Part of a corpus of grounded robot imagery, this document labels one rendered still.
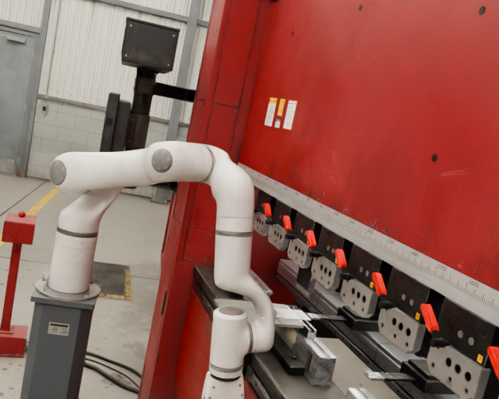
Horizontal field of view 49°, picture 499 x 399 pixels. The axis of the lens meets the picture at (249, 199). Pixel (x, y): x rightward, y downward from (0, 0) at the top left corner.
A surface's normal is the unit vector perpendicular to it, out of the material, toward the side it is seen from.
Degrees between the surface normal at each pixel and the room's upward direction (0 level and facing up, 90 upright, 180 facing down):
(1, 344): 90
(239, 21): 90
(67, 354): 90
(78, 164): 71
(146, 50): 90
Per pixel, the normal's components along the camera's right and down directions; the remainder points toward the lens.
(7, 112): 0.16, 0.18
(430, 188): -0.93, -0.15
